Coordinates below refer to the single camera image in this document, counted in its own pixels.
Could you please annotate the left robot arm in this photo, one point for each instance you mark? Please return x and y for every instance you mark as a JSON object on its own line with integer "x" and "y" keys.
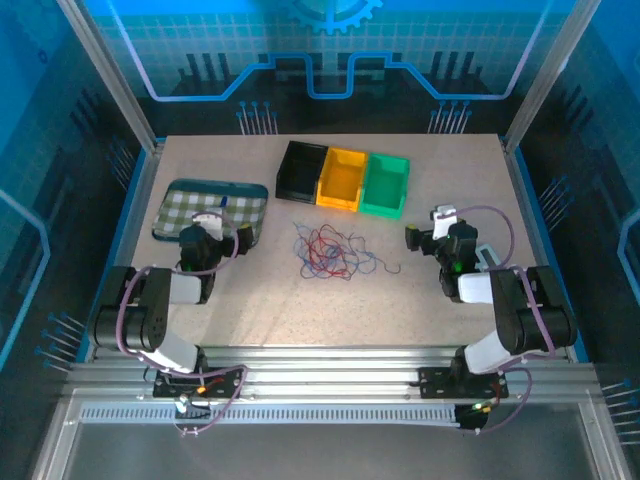
{"x": 150, "y": 310}

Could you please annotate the teal tray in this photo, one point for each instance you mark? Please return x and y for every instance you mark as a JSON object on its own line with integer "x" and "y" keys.
{"x": 250, "y": 186}

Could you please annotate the green checkered cloth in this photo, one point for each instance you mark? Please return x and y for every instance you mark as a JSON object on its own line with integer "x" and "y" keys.
{"x": 180, "y": 210}

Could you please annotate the green plastic bin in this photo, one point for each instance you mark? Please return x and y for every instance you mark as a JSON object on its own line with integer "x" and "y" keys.
{"x": 385, "y": 185}

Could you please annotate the black plastic bin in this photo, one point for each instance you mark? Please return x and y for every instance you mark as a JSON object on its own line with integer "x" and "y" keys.
{"x": 300, "y": 172}

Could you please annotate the yellow plastic bin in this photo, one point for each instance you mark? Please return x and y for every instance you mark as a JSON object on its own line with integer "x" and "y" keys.
{"x": 342, "y": 177}

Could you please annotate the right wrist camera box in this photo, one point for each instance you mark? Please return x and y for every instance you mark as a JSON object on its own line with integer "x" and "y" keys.
{"x": 444, "y": 220}

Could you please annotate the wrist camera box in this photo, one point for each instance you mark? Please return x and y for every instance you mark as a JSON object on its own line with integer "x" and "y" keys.
{"x": 444, "y": 220}
{"x": 209, "y": 222}

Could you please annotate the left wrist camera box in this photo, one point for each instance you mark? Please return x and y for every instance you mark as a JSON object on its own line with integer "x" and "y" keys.
{"x": 209, "y": 222}

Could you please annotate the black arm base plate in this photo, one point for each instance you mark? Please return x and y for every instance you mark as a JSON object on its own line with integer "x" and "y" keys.
{"x": 225, "y": 385}
{"x": 440, "y": 385}

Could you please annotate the aluminium frame beam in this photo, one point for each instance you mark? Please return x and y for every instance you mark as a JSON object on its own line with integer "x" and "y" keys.
{"x": 330, "y": 370}

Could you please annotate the aluminium corner post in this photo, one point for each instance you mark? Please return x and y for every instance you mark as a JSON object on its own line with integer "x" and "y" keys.
{"x": 110, "y": 80}
{"x": 550, "y": 75}

